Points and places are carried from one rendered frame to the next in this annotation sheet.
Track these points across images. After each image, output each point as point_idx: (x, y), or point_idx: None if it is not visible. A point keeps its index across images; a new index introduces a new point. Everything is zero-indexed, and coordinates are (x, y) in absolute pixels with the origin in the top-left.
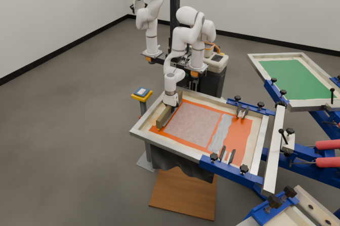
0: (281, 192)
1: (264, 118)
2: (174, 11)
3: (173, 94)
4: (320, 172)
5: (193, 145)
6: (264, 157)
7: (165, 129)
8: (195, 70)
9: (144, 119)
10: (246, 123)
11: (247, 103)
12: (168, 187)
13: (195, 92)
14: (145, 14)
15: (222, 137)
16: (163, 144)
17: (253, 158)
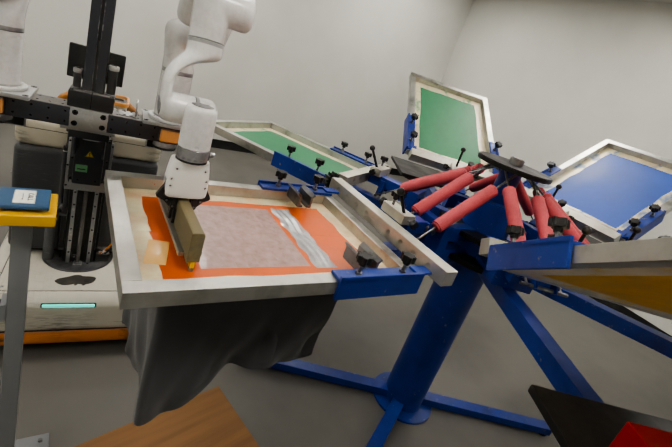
0: (497, 244)
1: (331, 200)
2: None
3: (206, 162)
4: (438, 241)
5: (288, 270)
6: None
7: (200, 262)
8: (176, 126)
9: (133, 253)
10: (314, 214)
11: (293, 183)
12: None
13: None
14: None
15: (312, 241)
16: (247, 284)
17: (383, 250)
